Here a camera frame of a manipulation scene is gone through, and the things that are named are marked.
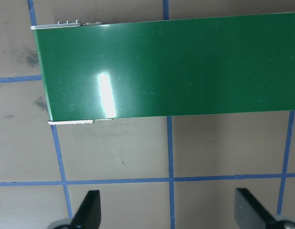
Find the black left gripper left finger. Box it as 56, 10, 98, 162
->
49, 189, 102, 229

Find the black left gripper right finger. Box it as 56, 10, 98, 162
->
234, 187, 295, 229

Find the green conveyor belt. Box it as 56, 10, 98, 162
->
31, 12, 295, 125

